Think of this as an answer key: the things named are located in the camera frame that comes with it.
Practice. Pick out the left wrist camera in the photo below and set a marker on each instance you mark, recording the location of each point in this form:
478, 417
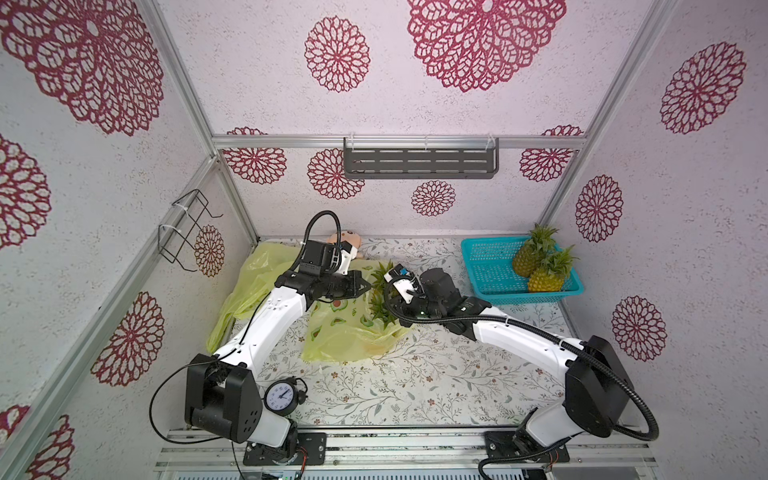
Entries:
318, 258

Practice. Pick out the avocado print green plastic bag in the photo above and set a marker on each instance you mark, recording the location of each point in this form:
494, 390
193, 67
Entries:
345, 331

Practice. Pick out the plain green plastic bag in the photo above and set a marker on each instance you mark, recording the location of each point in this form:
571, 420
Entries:
256, 280

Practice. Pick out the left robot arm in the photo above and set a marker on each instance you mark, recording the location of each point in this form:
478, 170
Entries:
222, 396

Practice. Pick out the plush doll toy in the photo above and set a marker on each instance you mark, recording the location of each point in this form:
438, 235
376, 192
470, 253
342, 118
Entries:
353, 239

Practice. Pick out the black wire wall rack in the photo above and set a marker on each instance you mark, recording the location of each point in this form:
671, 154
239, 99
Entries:
173, 237

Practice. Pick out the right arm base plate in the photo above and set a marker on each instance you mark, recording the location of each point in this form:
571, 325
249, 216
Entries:
511, 446

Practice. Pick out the black alarm clock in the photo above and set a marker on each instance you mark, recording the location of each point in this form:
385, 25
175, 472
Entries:
284, 396

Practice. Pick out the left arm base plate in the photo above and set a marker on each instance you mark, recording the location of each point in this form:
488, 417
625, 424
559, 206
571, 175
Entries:
298, 449

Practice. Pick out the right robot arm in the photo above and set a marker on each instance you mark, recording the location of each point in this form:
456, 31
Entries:
593, 402

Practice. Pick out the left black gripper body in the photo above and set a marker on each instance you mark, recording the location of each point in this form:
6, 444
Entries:
334, 285

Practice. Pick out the grey wall shelf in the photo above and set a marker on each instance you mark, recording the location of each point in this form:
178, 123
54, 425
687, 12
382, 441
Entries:
424, 163

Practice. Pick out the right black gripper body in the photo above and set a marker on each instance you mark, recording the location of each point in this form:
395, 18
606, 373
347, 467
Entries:
393, 297

